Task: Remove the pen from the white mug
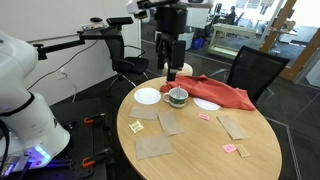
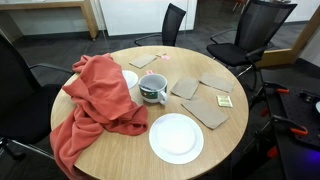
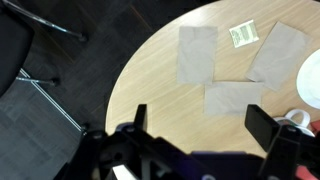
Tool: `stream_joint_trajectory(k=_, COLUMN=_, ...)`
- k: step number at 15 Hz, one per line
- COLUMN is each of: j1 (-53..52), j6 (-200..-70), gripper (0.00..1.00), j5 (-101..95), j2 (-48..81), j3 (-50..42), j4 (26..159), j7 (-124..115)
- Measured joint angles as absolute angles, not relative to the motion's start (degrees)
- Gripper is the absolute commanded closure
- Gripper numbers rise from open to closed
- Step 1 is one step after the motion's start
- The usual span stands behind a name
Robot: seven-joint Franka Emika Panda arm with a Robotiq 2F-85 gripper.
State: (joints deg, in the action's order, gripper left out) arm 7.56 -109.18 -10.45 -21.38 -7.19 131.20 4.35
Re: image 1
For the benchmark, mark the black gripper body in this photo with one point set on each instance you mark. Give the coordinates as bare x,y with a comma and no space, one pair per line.
170,20

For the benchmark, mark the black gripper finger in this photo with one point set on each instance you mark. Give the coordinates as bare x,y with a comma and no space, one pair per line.
161,50
176,55

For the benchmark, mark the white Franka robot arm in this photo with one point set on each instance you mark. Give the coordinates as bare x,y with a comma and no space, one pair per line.
26,116

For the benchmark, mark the white mug with green band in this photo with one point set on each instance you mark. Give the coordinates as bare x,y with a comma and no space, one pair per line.
176,100

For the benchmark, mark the blue bag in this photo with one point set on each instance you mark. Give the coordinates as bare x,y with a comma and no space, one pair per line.
197,43

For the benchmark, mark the black office swivel chair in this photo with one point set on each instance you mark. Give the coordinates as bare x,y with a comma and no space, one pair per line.
131,65

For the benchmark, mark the white round plate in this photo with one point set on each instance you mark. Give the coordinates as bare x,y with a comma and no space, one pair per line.
147,96
206,105

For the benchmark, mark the red cloth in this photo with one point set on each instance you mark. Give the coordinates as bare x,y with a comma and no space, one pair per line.
213,90

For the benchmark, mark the seated person in background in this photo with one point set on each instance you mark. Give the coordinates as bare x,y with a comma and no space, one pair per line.
230,15

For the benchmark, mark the pale green background table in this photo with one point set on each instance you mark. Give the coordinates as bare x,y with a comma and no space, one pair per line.
233,31

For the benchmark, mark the brown paper napkin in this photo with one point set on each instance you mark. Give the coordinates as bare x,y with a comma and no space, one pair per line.
232,127
170,123
143,113
153,147

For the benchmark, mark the small pink packet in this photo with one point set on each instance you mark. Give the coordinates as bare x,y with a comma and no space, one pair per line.
204,117

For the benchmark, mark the grey electronics box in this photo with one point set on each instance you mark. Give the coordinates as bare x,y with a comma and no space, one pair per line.
94,27

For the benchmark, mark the yellow sachet packet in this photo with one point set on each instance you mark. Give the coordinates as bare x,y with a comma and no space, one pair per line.
136,127

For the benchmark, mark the black mesh chair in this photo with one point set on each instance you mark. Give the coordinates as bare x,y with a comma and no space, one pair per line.
256,73

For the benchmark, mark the pink sticky note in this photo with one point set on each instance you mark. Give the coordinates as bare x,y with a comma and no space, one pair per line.
229,148

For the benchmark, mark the tan sachet packet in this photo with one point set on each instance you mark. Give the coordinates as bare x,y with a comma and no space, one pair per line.
242,150

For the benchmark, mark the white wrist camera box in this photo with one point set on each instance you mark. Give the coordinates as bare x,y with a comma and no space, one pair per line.
137,9

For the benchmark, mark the white wall outlet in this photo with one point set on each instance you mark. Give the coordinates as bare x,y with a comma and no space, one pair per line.
61,74

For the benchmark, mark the wooden post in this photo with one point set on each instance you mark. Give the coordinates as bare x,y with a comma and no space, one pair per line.
276,25

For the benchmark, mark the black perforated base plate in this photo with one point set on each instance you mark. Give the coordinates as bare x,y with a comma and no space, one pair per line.
76,140

